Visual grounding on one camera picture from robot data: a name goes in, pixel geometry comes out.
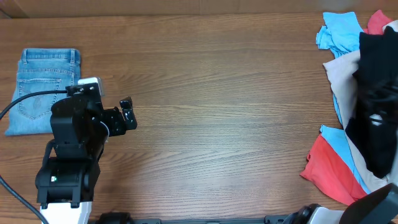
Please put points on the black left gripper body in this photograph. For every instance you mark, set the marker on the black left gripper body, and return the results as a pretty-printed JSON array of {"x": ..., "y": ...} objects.
[{"x": 113, "y": 122}]

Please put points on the black t-shirt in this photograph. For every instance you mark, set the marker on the black t-shirt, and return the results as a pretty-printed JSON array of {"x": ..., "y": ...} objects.
[{"x": 373, "y": 126}]

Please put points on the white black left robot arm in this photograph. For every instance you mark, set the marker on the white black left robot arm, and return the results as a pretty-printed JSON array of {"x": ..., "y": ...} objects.
[{"x": 70, "y": 167}]

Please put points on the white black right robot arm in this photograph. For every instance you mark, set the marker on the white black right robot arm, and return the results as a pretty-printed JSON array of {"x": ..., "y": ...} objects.
[{"x": 379, "y": 207}]

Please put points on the folded blue denim jeans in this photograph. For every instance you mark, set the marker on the folded blue denim jeans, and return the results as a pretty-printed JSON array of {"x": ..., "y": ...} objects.
[{"x": 41, "y": 70}]

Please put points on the red shirt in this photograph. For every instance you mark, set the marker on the red shirt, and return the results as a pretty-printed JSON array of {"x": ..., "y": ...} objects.
[{"x": 331, "y": 175}]

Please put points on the beige pink shirt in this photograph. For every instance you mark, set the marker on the beige pink shirt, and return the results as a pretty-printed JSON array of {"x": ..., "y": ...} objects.
[{"x": 344, "y": 87}]

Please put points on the light blue shirt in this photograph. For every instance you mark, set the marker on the light blue shirt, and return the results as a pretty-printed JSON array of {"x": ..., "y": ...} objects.
[{"x": 340, "y": 34}]

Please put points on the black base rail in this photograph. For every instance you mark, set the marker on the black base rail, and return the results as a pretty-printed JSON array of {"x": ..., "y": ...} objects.
[{"x": 121, "y": 217}]

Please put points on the brown cardboard back wall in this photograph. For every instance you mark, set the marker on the brown cardboard back wall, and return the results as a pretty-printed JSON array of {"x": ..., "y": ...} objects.
[{"x": 87, "y": 8}]

